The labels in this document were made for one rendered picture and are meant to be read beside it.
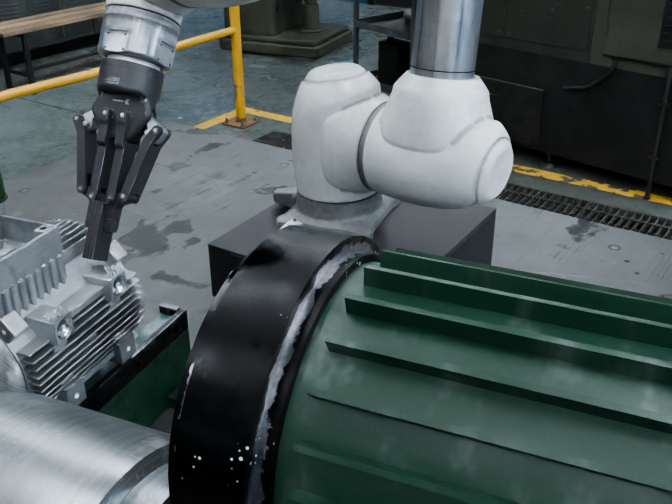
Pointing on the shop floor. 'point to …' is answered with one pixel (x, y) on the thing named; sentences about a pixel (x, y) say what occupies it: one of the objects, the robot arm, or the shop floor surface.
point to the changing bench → (41, 29)
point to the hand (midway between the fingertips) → (100, 230)
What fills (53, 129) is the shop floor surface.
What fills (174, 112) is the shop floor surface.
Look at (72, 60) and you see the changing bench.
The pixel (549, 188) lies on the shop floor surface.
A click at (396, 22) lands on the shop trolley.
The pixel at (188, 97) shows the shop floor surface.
